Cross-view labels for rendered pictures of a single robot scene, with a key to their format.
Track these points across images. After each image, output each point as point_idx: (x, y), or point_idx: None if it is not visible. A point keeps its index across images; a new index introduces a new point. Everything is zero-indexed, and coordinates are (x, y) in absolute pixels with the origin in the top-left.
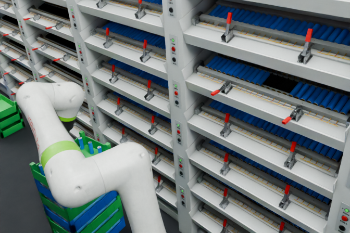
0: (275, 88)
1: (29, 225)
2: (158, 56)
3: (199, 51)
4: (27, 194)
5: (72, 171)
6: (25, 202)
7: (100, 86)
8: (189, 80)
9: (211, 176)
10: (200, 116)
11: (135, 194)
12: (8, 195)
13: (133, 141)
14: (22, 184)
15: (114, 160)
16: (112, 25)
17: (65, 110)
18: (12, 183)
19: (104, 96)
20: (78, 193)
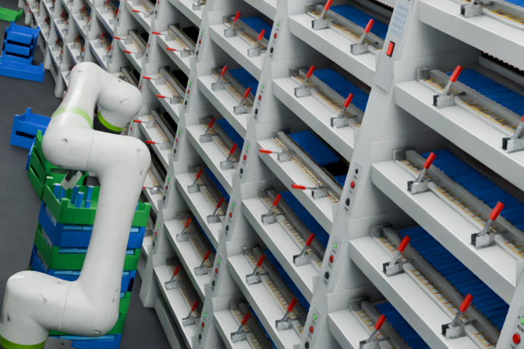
0: (331, 173)
1: (2, 292)
2: None
3: (291, 115)
4: (24, 266)
5: (69, 126)
6: (15, 270)
7: (192, 150)
8: (260, 142)
9: (249, 308)
10: (260, 201)
11: (112, 185)
12: (1, 255)
13: (192, 243)
14: (26, 254)
15: (111, 139)
16: (241, 72)
17: (111, 112)
18: (15, 246)
19: (191, 168)
20: (62, 145)
